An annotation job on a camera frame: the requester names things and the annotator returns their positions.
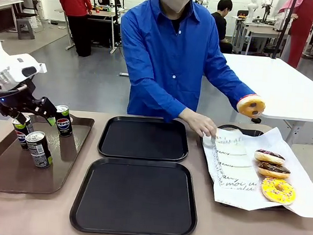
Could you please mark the grey step stool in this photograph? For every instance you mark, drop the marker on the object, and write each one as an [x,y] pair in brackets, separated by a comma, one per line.
[25,29]

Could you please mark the green-black soda can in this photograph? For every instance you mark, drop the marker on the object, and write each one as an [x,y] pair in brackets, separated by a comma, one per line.
[20,137]

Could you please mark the background workbench with robot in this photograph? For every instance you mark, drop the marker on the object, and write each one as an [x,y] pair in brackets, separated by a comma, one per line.
[104,14]

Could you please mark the black stand pole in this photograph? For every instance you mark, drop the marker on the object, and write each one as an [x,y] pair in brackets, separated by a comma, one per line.
[285,27]

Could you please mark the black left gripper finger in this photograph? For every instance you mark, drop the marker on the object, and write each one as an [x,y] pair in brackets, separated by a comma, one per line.
[20,118]
[50,112]

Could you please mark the brown plastic tray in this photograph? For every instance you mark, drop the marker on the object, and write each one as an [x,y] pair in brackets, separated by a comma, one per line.
[61,167]

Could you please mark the black Pepsi can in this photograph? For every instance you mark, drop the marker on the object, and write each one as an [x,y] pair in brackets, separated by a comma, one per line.
[39,152]
[64,121]

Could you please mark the white printed paper box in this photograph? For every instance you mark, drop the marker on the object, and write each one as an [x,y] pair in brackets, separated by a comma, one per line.
[233,168]
[237,183]
[230,140]
[231,155]

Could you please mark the black office chair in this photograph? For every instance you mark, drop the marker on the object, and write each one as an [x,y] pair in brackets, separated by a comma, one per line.
[28,6]

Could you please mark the person's left forearm blue sleeve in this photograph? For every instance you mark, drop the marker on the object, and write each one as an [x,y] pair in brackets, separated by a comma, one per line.
[233,88]

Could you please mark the person's right forearm blue sleeve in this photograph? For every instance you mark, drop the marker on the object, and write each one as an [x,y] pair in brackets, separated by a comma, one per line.
[160,101]

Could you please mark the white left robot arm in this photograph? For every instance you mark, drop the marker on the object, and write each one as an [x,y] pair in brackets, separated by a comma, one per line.
[4,64]

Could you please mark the person in blue shirt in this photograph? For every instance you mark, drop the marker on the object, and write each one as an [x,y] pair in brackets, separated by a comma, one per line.
[160,56]

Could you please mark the yellow sprinkled donut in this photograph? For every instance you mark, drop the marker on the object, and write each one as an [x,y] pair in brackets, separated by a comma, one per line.
[268,192]

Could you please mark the person's right hand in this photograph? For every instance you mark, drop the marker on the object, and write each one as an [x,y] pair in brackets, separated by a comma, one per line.
[199,124]

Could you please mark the red glazed donut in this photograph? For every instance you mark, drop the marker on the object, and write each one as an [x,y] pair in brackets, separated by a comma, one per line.
[246,107]

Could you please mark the seated person in black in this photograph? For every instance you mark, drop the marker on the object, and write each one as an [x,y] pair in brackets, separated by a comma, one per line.
[219,22]

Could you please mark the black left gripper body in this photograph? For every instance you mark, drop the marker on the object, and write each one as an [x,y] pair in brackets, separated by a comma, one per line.
[18,102]

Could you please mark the large black plastic tray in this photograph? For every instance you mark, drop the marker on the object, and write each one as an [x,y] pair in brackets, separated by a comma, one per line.
[135,196]

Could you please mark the small black plastic tray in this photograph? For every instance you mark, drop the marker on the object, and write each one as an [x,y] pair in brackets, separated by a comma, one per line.
[144,138]

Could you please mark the chocolate glazed donut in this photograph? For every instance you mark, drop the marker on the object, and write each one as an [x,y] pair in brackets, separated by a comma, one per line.
[273,170]

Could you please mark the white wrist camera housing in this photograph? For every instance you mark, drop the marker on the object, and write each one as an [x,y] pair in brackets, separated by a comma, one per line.
[28,71]

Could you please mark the purple sprinkled chocolate donut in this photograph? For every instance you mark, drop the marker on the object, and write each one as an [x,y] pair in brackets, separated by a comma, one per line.
[269,156]

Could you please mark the person in red dress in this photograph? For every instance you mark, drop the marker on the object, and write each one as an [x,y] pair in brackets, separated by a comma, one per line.
[300,25]

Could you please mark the grey background table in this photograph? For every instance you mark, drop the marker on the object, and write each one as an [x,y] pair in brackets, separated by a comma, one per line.
[259,32]

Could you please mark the white paper sheet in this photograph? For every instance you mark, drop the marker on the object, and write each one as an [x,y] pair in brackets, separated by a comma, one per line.
[278,146]

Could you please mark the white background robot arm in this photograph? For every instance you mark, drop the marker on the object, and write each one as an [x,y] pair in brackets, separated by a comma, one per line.
[251,8]

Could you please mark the beige face mask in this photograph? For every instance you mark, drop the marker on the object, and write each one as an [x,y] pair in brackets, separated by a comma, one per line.
[175,0]

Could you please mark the white table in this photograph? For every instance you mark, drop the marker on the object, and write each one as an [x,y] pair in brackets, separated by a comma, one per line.
[282,86]

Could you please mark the light grey desk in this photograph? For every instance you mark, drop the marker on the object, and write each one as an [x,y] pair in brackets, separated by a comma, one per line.
[6,4]

